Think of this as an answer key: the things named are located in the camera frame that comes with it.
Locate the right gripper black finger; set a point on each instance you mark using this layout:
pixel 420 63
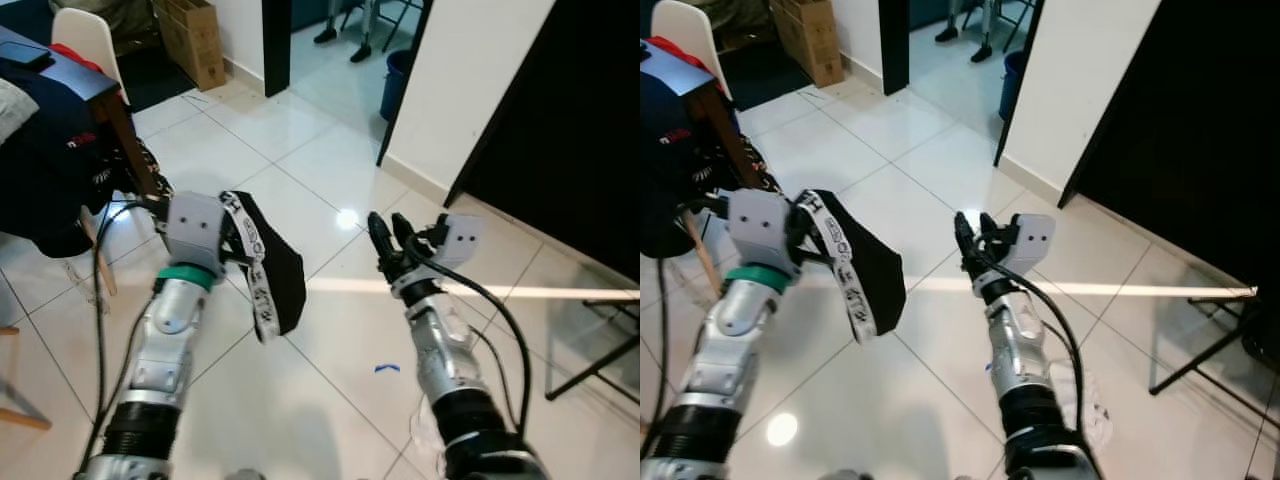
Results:
pixel 382 240
pixel 966 240
pixel 988 233
pixel 404 235

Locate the black shorts white lettered waistband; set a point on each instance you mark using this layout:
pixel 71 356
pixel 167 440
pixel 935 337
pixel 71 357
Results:
pixel 285 270
pixel 880 270

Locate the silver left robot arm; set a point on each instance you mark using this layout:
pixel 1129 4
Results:
pixel 165 340
pixel 735 340

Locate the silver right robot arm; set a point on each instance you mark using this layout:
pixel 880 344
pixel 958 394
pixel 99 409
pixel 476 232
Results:
pixel 1015 350
pixel 445 350

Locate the navy garment red white logo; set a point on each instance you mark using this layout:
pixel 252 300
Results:
pixel 50 170
pixel 670 170

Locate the dark blue bin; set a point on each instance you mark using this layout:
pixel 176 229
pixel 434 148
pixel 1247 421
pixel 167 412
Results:
pixel 1010 85
pixel 395 85

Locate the black door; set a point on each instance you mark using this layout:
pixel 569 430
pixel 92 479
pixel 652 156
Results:
pixel 1180 120
pixel 560 120

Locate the brown cardboard box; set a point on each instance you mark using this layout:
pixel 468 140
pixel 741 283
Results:
pixel 190 40
pixel 810 40

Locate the person legs dark shoes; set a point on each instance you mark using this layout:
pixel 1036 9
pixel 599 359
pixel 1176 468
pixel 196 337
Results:
pixel 975 30
pixel 355 30

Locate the black folding chair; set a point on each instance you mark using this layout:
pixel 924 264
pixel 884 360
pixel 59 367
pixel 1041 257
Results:
pixel 600 362
pixel 1262 330

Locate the red cloth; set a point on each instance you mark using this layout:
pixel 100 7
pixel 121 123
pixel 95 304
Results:
pixel 80 58
pixel 670 50

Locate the white chair wooden legs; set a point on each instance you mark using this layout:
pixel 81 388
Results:
pixel 20 415
pixel 685 25
pixel 85 35

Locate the pale grey garment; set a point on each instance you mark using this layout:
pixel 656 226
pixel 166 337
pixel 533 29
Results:
pixel 8 110

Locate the black phone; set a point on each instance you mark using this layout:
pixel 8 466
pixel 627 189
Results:
pixel 25 55

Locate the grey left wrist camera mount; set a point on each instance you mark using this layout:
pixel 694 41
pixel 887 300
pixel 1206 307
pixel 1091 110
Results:
pixel 195 230
pixel 760 230

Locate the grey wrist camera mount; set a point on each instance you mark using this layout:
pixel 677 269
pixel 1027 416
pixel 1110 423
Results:
pixel 195 230
pixel 1032 240
pixel 760 230
pixel 462 238

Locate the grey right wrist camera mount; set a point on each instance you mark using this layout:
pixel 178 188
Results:
pixel 462 238
pixel 1032 240

